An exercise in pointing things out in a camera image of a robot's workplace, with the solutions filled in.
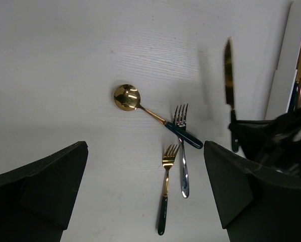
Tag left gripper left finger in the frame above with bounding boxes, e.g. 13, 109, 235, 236
0, 141, 88, 241

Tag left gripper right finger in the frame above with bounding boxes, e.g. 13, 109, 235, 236
204, 141, 301, 241

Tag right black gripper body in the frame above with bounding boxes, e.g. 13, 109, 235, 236
229, 108, 301, 178

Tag silver fork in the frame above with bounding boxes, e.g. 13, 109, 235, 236
173, 104, 190, 199

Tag gold fork green handle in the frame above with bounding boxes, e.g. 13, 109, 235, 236
157, 145, 180, 235

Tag gold knife green handle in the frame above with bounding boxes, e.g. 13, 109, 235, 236
223, 37, 240, 153
287, 46, 301, 112

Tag gold spoon green handle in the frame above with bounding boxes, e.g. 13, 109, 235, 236
114, 84, 203, 149

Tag white cutlery tray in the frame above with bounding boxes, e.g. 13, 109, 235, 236
265, 0, 301, 119

